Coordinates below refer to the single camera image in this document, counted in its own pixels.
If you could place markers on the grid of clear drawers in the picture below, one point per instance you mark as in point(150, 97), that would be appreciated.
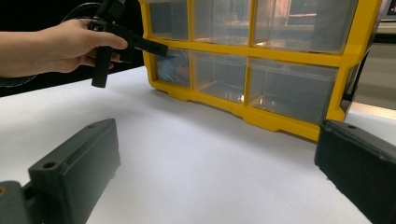
point(295, 90)

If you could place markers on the yellow black drawer cabinet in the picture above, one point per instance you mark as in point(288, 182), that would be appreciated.
point(351, 46)

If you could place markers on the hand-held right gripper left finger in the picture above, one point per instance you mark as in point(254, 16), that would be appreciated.
point(77, 168)

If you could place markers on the monitor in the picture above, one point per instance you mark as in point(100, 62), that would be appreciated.
point(389, 9)

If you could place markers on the black curtain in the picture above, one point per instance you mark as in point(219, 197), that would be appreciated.
point(31, 12)

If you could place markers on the wooden table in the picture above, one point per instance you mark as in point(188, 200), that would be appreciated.
point(373, 110)

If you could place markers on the blue crimp terminal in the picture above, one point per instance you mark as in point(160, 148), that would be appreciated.
point(168, 70)

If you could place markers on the beige desk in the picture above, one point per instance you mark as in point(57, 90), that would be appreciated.
point(387, 27)

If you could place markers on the clear plastic storage drawer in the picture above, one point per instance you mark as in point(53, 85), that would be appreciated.
point(174, 74)

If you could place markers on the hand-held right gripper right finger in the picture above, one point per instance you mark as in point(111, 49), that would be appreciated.
point(361, 168)

